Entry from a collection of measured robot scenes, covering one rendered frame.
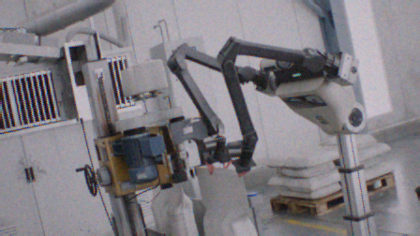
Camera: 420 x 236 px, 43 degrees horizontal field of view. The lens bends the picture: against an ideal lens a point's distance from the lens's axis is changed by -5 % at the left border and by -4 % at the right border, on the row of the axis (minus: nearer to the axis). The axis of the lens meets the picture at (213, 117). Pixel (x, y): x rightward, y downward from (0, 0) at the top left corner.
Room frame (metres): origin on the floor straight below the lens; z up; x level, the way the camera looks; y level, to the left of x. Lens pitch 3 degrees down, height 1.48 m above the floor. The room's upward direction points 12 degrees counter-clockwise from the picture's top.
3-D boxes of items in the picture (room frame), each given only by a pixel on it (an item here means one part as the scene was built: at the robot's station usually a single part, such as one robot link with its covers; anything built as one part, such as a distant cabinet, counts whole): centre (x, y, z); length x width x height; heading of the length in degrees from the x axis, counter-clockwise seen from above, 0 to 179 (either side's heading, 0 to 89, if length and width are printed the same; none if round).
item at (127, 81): (3.10, 0.40, 1.61); 0.15 x 0.14 x 0.17; 27
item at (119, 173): (3.02, 0.49, 1.18); 0.34 x 0.25 x 0.31; 117
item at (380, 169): (6.02, -1.53, 0.20); 0.67 x 0.43 x 0.15; 117
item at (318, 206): (6.06, -1.16, 0.07); 1.20 x 0.82 x 0.14; 119
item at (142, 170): (2.79, 0.40, 1.21); 0.15 x 0.15 x 0.25
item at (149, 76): (2.87, 0.28, 1.61); 0.17 x 0.17 x 0.17
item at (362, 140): (6.22, -1.44, 0.56); 0.67 x 0.43 x 0.15; 27
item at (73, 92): (5.29, 1.22, 1.82); 0.51 x 0.27 x 0.71; 27
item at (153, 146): (2.73, 0.32, 1.25); 0.10 x 0.08 x 0.12; 142
